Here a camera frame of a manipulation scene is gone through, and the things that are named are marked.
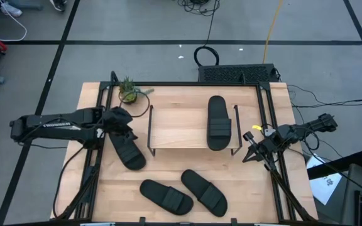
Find yellow cable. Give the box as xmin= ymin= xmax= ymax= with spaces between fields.
xmin=261 ymin=0 xmax=286 ymax=65

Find wooden shelf with black legs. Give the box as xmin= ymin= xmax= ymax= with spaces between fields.
xmin=146 ymin=104 xmax=243 ymax=157

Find white paper sheet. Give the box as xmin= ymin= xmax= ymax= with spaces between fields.
xmin=305 ymin=153 xmax=343 ymax=206

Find black shoe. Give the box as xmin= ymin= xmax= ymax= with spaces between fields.
xmin=49 ymin=0 xmax=67 ymax=13

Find dark round plant pot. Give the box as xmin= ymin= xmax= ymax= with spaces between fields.
xmin=118 ymin=90 xmax=138 ymax=105

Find thin black floor cables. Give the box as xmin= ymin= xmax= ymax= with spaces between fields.
xmin=287 ymin=84 xmax=362 ymax=109

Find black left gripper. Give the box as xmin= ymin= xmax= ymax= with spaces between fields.
xmin=102 ymin=106 xmax=138 ymax=141

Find grey side desk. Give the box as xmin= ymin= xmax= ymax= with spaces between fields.
xmin=341 ymin=163 xmax=362 ymax=226

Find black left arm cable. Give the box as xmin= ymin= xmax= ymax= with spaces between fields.
xmin=119 ymin=90 xmax=151 ymax=119

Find black metal table frame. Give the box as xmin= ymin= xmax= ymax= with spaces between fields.
xmin=50 ymin=70 xmax=319 ymax=225

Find black coiled floor cable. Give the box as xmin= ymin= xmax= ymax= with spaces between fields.
xmin=193 ymin=6 xmax=221 ymax=67

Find black perforated computer case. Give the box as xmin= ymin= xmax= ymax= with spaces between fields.
xmin=197 ymin=63 xmax=280 ymax=84

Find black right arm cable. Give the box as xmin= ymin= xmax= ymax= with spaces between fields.
xmin=303 ymin=127 xmax=321 ymax=151

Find long black table cable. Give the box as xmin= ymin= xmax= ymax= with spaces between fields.
xmin=52 ymin=146 xmax=86 ymax=219

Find tangled black cable bundle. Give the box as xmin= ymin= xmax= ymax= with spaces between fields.
xmin=177 ymin=0 xmax=221 ymax=17

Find black side table bar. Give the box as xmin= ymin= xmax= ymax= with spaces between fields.
xmin=306 ymin=150 xmax=362 ymax=180

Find white floor cable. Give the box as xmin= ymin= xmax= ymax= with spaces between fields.
xmin=0 ymin=0 xmax=28 ymax=42

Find green succulent plant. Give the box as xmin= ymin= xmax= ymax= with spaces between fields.
xmin=118 ymin=77 xmax=155 ymax=102

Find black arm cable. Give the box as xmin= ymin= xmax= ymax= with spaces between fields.
xmin=119 ymin=90 xmax=151 ymax=119
xmin=303 ymin=127 xmax=321 ymax=151

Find white shoe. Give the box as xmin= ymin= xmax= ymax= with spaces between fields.
xmin=0 ymin=1 xmax=23 ymax=18

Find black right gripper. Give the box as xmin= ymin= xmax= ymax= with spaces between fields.
xmin=242 ymin=131 xmax=281 ymax=172

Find black slide sandal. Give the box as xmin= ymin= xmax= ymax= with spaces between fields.
xmin=206 ymin=95 xmax=233 ymax=152
xmin=180 ymin=169 xmax=228 ymax=218
xmin=108 ymin=131 xmax=147 ymax=172
xmin=139 ymin=178 xmax=194 ymax=217

